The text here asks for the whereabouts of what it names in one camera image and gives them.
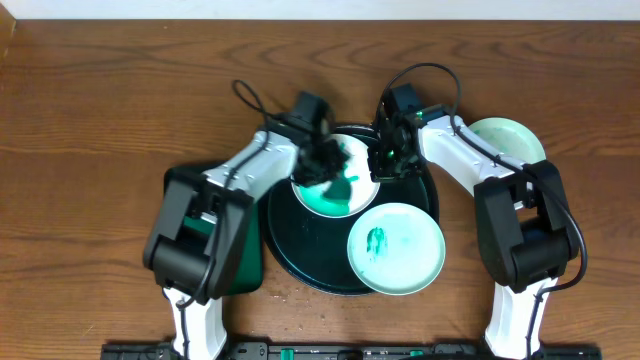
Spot white plate top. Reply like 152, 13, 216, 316
292, 134, 380, 218

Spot white plate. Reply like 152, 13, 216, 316
347, 203, 446, 296
292, 134, 380, 218
469, 117, 546, 164

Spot green sponge cloth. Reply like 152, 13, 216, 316
321, 144, 358, 204

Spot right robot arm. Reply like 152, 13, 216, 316
369, 108, 588, 359

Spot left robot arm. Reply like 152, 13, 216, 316
143, 125, 349, 359

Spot round black tray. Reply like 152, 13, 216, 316
262, 123, 441, 297

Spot green rectangular tray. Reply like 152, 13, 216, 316
163, 162, 264, 297

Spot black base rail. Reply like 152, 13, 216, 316
100, 342, 603, 360

